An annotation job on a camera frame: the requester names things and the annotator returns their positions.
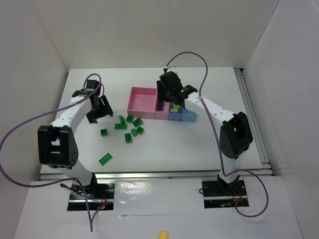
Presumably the purple lego brick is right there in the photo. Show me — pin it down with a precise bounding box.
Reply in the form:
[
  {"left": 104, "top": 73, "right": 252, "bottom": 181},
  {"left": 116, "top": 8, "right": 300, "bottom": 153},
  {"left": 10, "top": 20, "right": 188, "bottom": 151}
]
[{"left": 156, "top": 101, "right": 164, "bottom": 112}]

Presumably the green lego brick bottom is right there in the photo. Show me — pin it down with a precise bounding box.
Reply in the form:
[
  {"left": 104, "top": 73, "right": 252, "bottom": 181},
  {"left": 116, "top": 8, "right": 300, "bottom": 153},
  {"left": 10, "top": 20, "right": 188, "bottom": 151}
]
[{"left": 98, "top": 153, "right": 113, "bottom": 166}]

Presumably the pale yellow lego brick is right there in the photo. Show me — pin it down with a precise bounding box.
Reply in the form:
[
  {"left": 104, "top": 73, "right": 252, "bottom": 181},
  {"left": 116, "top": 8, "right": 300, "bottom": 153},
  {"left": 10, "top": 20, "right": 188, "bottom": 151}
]
[{"left": 169, "top": 108, "right": 179, "bottom": 113}]

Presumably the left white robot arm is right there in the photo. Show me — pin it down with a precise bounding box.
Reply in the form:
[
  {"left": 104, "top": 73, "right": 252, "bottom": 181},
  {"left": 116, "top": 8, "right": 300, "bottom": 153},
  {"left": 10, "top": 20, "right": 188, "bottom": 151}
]
[{"left": 37, "top": 78, "right": 113, "bottom": 187}]

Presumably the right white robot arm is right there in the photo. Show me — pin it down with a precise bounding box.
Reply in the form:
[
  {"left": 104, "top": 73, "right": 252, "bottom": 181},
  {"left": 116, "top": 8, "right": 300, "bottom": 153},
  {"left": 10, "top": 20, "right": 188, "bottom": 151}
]
[{"left": 157, "top": 70, "right": 253, "bottom": 188}]

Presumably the small pink container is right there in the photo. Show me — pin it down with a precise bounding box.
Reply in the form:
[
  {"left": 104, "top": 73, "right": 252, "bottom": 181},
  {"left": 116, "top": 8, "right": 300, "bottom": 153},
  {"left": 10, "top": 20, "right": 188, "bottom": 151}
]
[{"left": 155, "top": 100, "right": 170, "bottom": 120}]

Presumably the purple blue container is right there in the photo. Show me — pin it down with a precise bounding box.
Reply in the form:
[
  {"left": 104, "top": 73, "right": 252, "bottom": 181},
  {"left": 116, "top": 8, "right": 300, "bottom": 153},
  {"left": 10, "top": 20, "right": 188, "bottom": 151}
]
[{"left": 168, "top": 103, "right": 183, "bottom": 121}]

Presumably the large pink container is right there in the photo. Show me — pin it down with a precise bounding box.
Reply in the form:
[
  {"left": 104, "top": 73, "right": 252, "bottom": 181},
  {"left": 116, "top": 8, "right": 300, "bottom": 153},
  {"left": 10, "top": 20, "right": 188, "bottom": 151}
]
[{"left": 127, "top": 87, "right": 157, "bottom": 119}]

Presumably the small green lego brick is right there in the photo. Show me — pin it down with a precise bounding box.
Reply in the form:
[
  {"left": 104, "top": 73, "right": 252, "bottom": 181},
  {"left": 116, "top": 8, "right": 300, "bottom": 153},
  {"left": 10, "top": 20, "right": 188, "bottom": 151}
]
[{"left": 131, "top": 128, "right": 138, "bottom": 136}]

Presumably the yellow lego brick foreground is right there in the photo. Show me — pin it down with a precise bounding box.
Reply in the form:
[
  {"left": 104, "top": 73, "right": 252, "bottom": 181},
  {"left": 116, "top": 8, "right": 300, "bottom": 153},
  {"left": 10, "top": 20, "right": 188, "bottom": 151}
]
[{"left": 159, "top": 231, "right": 168, "bottom": 239}]

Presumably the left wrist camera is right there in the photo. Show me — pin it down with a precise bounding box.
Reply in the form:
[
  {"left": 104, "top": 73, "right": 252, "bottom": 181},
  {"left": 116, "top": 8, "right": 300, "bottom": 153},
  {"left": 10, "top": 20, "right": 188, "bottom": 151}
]
[{"left": 72, "top": 89, "right": 93, "bottom": 98}]

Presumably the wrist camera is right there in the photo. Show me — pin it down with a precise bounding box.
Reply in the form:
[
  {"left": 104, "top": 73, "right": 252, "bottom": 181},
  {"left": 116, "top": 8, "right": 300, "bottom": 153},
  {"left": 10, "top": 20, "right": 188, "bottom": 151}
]
[
  {"left": 72, "top": 89, "right": 93, "bottom": 98},
  {"left": 163, "top": 66, "right": 177, "bottom": 74}
]

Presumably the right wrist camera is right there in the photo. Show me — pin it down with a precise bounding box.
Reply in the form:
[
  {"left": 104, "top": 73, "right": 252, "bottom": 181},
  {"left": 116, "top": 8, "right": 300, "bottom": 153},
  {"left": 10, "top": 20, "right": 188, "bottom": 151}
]
[{"left": 163, "top": 66, "right": 177, "bottom": 74}]

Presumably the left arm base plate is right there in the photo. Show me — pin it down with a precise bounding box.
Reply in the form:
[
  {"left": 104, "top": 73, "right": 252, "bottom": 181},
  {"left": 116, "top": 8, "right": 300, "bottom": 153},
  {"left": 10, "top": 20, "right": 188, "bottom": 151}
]
[{"left": 67, "top": 183, "right": 115, "bottom": 211}]

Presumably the aluminium rail front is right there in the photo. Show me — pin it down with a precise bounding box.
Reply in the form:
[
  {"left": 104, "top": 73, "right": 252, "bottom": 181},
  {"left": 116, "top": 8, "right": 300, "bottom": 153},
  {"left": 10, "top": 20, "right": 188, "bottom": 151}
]
[{"left": 39, "top": 169, "right": 230, "bottom": 181}]

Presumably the aluminium rail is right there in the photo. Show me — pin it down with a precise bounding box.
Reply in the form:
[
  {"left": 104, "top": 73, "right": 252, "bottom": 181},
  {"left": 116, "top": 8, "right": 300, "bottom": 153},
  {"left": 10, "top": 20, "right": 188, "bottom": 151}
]
[
  {"left": 234, "top": 68, "right": 274, "bottom": 176},
  {"left": 39, "top": 169, "right": 230, "bottom": 181}
]

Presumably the aluminium rail right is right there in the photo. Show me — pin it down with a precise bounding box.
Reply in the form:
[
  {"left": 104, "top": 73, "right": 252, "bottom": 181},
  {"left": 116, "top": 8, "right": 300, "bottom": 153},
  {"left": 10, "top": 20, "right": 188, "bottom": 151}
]
[{"left": 234, "top": 68, "right": 274, "bottom": 176}]

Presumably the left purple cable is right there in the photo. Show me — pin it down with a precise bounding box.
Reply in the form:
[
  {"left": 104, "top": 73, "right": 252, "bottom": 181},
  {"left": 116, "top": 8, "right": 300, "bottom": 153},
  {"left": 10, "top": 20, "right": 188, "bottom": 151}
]
[{"left": 0, "top": 73, "right": 105, "bottom": 233}]

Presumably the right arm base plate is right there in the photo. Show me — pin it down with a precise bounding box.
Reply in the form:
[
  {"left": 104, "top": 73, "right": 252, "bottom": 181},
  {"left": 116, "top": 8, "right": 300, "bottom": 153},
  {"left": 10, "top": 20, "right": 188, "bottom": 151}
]
[{"left": 198, "top": 180, "right": 249, "bottom": 209}]

